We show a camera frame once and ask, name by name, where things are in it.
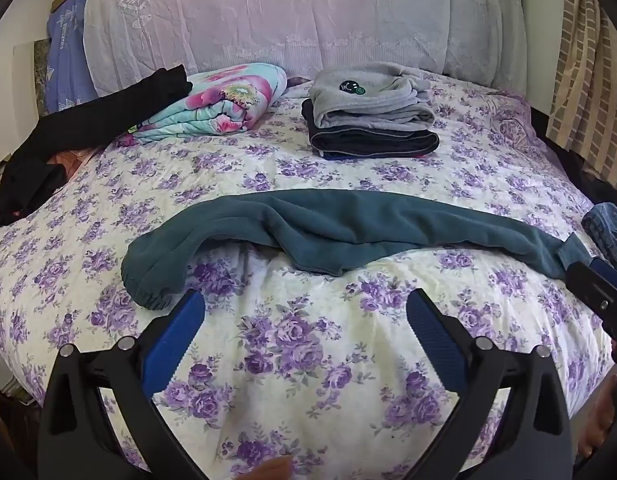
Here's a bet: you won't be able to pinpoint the blue patterned cloth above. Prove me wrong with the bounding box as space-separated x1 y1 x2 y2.
46 0 96 113

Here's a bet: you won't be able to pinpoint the teal pants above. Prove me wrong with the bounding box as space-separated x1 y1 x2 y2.
124 189 596 311

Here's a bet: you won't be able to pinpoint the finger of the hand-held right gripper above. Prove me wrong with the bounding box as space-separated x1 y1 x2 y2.
565 257 617 313

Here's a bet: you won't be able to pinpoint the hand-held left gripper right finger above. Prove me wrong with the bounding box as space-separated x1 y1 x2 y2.
405 289 574 480

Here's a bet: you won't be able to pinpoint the blue denim cloth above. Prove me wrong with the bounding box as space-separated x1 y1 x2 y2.
582 202 617 278

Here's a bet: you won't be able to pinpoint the purple floral bed sheet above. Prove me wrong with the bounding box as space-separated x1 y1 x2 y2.
0 72 617 480

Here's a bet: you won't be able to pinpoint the folded floral quilt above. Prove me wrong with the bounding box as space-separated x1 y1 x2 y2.
116 62 288 147

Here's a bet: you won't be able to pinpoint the white lace headboard cover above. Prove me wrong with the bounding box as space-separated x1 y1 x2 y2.
83 0 526 98

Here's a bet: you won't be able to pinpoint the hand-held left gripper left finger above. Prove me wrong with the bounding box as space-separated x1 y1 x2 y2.
37 290 206 480

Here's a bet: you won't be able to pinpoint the folded dark garment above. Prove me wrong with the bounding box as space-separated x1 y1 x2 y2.
302 99 440 161

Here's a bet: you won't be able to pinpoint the folded grey sweatshirt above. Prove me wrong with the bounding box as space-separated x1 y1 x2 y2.
308 61 436 130

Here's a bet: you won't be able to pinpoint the black garment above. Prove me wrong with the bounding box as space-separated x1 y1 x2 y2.
0 65 192 231

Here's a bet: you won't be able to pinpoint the person's foot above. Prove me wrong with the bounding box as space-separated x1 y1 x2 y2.
577 374 617 461

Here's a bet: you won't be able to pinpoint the beige checked curtain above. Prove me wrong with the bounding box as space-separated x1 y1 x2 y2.
545 0 617 191

